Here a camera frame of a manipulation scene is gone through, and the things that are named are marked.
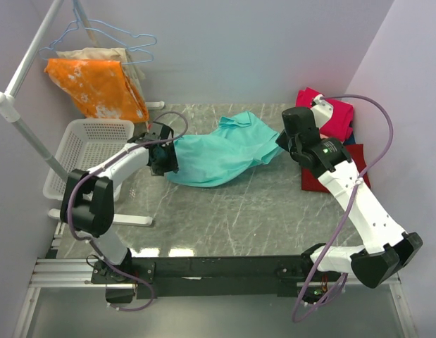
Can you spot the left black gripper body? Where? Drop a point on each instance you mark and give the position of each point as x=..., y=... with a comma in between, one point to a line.
x=167, y=162

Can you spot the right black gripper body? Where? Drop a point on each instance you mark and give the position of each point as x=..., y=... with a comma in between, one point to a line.
x=286, y=143

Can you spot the teal t shirt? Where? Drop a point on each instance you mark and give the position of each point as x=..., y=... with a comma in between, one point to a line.
x=239, y=143

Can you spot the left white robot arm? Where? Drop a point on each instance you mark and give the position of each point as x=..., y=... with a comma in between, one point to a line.
x=88, y=200

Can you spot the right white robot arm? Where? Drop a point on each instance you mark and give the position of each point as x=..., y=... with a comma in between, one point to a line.
x=386, y=246

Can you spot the pink folded t shirt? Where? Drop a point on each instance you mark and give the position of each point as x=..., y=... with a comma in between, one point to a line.
x=339, y=126

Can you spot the dark red folded t shirt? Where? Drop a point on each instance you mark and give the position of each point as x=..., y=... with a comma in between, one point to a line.
x=311, y=184

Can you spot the blue folded t shirt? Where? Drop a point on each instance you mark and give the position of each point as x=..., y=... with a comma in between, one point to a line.
x=349, y=139

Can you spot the white plastic laundry basket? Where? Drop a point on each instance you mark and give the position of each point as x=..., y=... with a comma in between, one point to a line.
x=89, y=142

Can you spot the orange patterned cloth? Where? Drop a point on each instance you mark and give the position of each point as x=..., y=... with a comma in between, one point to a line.
x=99, y=88

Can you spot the beige hanging cloth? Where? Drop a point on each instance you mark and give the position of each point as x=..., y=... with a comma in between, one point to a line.
x=112, y=54

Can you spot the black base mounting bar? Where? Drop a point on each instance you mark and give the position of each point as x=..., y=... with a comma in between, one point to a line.
x=219, y=276

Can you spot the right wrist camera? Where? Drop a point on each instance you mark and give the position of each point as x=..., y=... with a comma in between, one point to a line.
x=323, y=109

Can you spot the blue wire hanger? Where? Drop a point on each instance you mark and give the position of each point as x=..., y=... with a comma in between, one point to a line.
x=99, y=31
x=46, y=53

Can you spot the aluminium rail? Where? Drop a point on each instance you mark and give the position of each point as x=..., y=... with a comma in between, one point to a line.
x=76, y=273

